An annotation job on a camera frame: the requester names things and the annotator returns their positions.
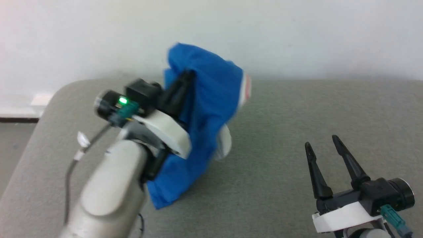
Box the teal right camera connector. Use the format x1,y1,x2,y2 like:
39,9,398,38
380,205,413,238

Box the teal camera connector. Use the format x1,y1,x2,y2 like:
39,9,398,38
380,205,413,238
111,101,140,128

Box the white wall box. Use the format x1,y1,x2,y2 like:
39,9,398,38
31,94,53,107

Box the dark baseboard strip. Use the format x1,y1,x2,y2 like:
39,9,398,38
0,117,39,124

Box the teal left camera connector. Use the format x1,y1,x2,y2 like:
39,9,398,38
111,101,140,128

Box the blue garment white red trim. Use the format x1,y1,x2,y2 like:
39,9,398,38
145,42,252,210

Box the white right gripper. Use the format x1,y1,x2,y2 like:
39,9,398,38
305,135,385,233

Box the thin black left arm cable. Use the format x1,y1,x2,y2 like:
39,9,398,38
64,124,113,228

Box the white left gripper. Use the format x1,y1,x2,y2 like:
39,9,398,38
137,69,196,160

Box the white cable label tag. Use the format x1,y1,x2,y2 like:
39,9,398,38
73,132,91,161

